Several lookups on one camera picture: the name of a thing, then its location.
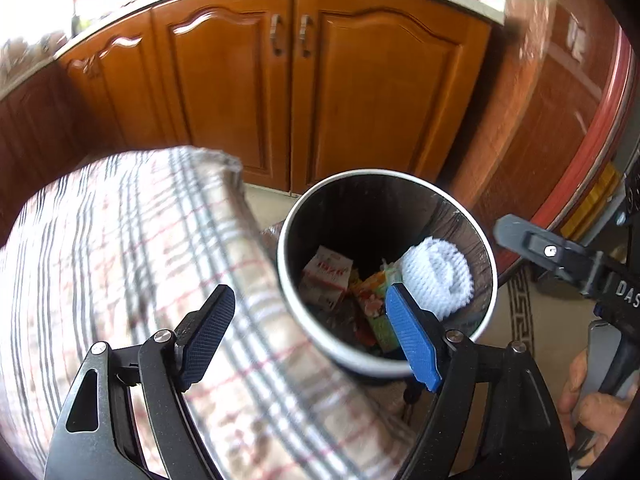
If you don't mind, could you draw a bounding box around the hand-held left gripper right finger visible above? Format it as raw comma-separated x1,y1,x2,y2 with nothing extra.
384,282,573,480

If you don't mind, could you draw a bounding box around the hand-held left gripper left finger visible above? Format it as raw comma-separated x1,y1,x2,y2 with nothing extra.
44,283,237,480

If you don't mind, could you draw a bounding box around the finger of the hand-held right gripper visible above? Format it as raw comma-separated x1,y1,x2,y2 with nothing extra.
494,214,609,302

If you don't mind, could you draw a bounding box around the green carton box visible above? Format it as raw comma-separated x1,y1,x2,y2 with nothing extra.
350,266,404,354

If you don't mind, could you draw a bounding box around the white foam net roll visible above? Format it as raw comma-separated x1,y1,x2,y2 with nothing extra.
397,237,475,321

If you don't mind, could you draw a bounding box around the white and red carton box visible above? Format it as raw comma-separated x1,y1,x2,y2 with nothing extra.
299,246,355,310

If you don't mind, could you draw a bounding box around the white round waste bin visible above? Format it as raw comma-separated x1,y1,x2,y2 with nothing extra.
276,170,500,382

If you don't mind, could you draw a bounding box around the person's right hand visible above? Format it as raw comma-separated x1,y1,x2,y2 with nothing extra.
556,349,632,467

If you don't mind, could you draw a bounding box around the patterned floor mat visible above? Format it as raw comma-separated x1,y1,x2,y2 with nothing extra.
506,266,542,362

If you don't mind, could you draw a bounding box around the stack of yellow packages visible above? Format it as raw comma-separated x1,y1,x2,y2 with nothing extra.
560,162,624,242

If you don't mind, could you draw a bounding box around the plaid tablecloth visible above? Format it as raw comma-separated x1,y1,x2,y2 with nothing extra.
0,146,422,480

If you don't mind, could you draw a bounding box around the wooden kitchen cabinet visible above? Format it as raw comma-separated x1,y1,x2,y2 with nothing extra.
0,0,494,242

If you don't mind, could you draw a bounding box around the pale kitchen countertop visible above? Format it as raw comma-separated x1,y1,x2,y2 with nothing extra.
0,0,507,97

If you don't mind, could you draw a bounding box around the red door frame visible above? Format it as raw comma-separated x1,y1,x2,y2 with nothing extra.
440,0,640,281

